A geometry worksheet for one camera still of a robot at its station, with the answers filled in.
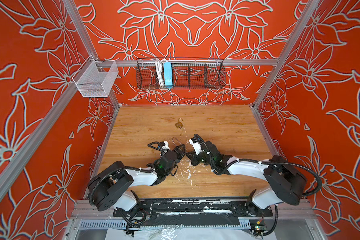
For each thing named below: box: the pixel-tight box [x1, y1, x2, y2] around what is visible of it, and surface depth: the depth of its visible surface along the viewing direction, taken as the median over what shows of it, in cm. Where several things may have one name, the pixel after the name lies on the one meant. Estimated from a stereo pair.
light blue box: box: [163, 62, 173, 88], surface depth 91 cm
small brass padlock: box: [175, 118, 184, 129], surface depth 109 cm
